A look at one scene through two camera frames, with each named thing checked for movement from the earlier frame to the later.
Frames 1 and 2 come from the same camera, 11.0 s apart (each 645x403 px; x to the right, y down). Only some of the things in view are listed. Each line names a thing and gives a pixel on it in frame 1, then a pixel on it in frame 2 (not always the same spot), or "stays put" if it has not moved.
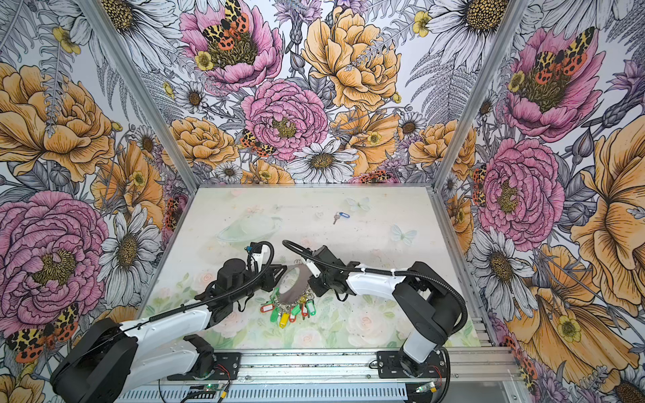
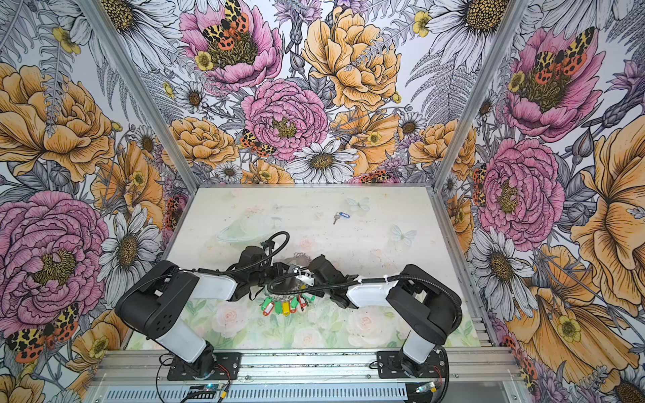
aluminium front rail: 469,366 stays put
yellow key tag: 284,319 → 285,308
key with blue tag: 337,216 stays put
